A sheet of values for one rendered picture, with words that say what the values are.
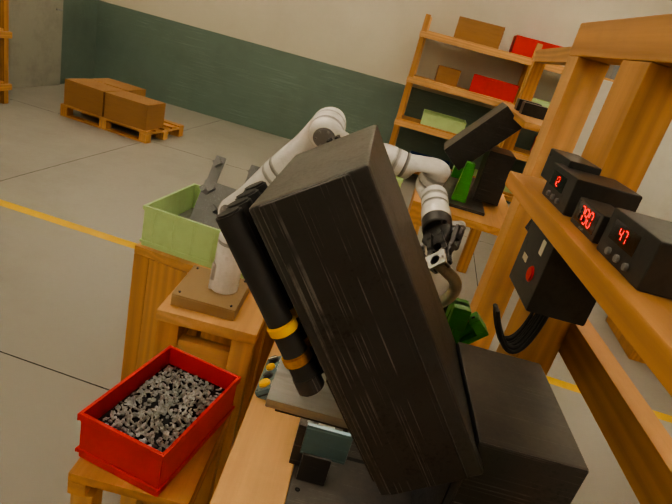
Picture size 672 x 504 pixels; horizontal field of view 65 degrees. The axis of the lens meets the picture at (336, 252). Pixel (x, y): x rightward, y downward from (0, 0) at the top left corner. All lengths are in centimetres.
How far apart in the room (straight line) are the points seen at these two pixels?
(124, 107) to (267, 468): 591
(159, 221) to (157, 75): 722
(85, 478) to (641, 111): 137
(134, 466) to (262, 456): 26
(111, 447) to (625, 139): 124
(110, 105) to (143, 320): 477
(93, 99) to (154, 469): 613
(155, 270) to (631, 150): 171
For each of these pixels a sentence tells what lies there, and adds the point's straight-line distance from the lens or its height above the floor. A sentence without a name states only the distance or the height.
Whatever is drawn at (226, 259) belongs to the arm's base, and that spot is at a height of 102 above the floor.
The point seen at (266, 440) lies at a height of 90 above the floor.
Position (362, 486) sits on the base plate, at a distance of 123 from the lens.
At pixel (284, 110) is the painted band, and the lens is 852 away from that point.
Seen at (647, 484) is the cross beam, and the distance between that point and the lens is 106.
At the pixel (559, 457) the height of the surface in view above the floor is 124.
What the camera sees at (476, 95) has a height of 140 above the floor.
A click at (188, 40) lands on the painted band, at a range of 904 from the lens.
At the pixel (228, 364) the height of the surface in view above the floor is 71.
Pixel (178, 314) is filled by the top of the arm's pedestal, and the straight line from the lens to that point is 171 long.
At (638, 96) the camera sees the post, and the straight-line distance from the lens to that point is 126.
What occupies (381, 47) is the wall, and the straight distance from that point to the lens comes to 818.
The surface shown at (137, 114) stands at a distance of 671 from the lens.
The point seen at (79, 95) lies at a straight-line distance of 719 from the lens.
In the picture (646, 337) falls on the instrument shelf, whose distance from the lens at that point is 72.
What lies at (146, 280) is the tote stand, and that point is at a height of 65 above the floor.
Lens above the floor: 176
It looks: 22 degrees down
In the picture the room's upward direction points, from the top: 15 degrees clockwise
